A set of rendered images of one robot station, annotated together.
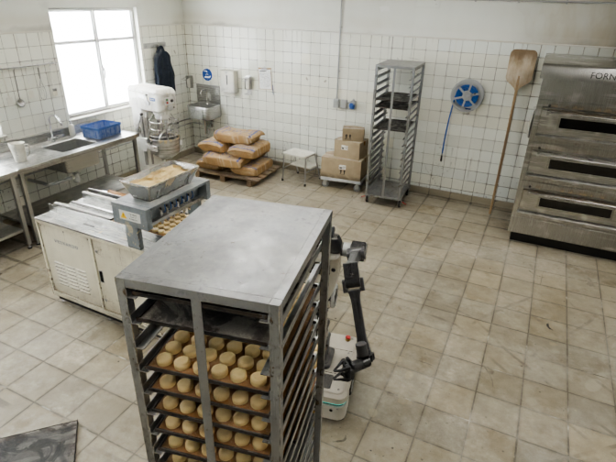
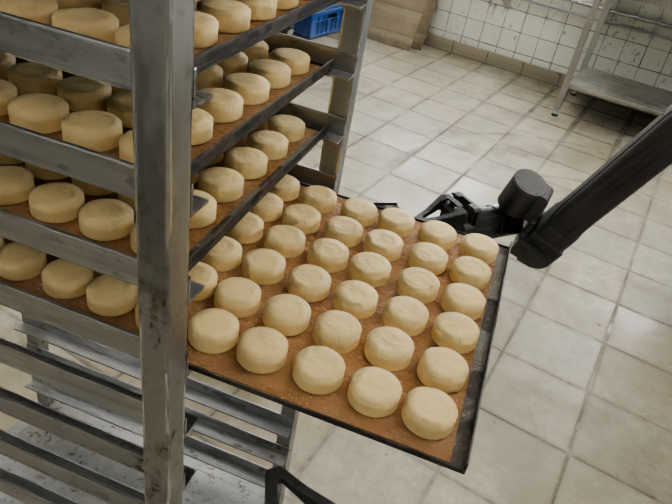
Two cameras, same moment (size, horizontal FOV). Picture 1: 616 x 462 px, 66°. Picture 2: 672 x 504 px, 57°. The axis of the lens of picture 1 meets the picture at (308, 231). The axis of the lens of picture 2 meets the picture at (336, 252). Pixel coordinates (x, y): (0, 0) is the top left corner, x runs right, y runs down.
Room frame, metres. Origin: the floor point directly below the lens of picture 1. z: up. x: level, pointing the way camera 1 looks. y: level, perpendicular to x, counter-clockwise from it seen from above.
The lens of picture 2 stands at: (1.74, -0.47, 1.39)
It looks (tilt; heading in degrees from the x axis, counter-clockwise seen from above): 34 degrees down; 89
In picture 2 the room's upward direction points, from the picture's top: 11 degrees clockwise
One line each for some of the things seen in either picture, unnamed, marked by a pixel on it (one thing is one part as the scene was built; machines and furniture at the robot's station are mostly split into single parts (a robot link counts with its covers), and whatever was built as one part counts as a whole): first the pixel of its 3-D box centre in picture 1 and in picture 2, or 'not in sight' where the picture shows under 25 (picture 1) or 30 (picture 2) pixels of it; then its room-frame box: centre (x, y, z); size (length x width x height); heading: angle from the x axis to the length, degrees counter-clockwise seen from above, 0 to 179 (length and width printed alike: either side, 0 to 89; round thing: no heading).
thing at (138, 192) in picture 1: (161, 181); not in sight; (3.38, 1.12, 1.25); 0.56 x 0.29 x 0.14; 154
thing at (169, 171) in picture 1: (161, 178); not in sight; (3.38, 1.11, 1.28); 0.54 x 0.27 x 0.06; 154
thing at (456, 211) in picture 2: not in sight; (438, 224); (1.90, 0.39, 0.90); 0.09 x 0.07 x 0.07; 31
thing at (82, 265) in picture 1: (130, 261); not in sight; (3.59, 1.54, 0.42); 1.28 x 0.72 x 0.84; 64
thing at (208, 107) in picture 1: (207, 104); not in sight; (7.84, 1.70, 0.93); 0.99 x 0.38 x 1.09; 65
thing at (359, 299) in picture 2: not in sight; (355, 299); (1.78, 0.08, 0.96); 0.05 x 0.05 x 0.02
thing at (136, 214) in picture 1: (165, 210); not in sight; (3.38, 1.12, 1.01); 0.72 x 0.33 x 0.34; 154
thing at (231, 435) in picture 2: not in sight; (148, 401); (1.41, 0.41, 0.33); 0.64 x 0.03 x 0.03; 166
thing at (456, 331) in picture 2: not in sight; (455, 332); (1.89, 0.06, 0.96); 0.05 x 0.05 x 0.02
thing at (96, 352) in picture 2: not in sight; (147, 371); (1.41, 0.41, 0.42); 0.64 x 0.03 x 0.03; 166
